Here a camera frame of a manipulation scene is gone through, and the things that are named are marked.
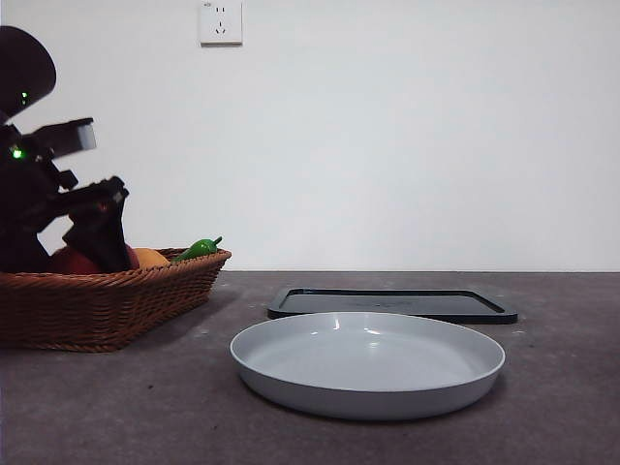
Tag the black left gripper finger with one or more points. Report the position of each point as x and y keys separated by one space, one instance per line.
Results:
x=21 y=252

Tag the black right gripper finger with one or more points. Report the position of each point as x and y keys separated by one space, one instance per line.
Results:
x=104 y=237

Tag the white wall socket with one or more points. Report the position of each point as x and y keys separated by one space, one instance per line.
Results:
x=221 y=24

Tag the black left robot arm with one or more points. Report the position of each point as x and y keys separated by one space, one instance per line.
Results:
x=24 y=63

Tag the black rectangular tray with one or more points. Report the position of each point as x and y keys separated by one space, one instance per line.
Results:
x=436 y=301

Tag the brown wicker basket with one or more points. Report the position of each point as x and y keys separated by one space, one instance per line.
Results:
x=97 y=310

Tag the red tomato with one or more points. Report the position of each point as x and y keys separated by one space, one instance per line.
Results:
x=72 y=264

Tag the green pepper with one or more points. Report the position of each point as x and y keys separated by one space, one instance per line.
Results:
x=196 y=250

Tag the grey round plate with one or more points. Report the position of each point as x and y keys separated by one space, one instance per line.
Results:
x=368 y=358

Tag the orange round fruit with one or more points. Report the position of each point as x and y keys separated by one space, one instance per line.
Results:
x=152 y=257

